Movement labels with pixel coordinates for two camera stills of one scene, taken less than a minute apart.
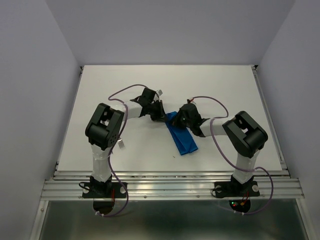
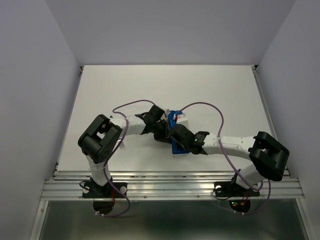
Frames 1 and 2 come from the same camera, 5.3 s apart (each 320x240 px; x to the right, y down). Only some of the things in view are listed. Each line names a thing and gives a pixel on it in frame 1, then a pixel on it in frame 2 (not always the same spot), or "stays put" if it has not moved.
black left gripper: [161, 116] to [164, 137]
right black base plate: [234, 189] stays put
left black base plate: [103, 190] stays put
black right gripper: [175, 120] to [186, 128]
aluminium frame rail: [275, 184] stays put
